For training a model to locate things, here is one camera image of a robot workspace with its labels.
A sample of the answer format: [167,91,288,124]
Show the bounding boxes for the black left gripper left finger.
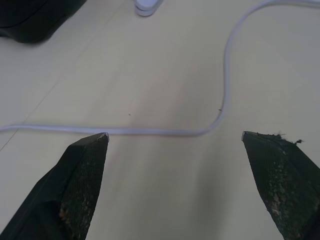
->
[0,132,110,240]

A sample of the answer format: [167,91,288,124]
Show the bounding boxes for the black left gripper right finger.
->
[241,130,320,240]

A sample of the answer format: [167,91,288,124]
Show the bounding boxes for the black rounded object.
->
[0,0,88,44]

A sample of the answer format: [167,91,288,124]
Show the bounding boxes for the white power cable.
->
[0,0,320,137]

